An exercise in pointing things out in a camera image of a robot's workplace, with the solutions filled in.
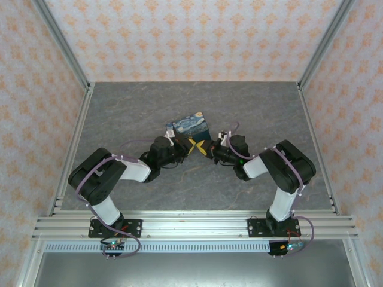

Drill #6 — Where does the grey metal panel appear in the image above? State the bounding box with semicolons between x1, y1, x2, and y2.
31;252;361;287

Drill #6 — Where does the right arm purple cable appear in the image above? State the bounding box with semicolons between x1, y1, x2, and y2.
227;121;315;257

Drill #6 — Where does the aluminium base beam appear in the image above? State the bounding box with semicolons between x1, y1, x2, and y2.
31;210;359;241

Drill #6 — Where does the aluminium table side rail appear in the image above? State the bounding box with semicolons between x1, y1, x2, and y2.
297;83;341;216
46;83;96;216

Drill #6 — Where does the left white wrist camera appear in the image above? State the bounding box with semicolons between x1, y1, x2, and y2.
165;128;178;146

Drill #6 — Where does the small lit circuit board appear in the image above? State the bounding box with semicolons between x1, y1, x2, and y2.
280;241;305;252
101;239;126;251

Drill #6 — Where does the aluminium frame post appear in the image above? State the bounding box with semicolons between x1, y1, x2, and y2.
31;0;92;90
297;0;358;90

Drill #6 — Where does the starry night print box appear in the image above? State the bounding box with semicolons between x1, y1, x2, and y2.
165;112;211;142

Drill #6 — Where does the grey slotted cable duct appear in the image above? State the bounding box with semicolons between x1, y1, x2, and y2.
44;241;272;254

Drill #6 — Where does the short aluminium frame leg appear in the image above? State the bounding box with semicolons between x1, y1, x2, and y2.
16;239;45;287
342;239;373;287

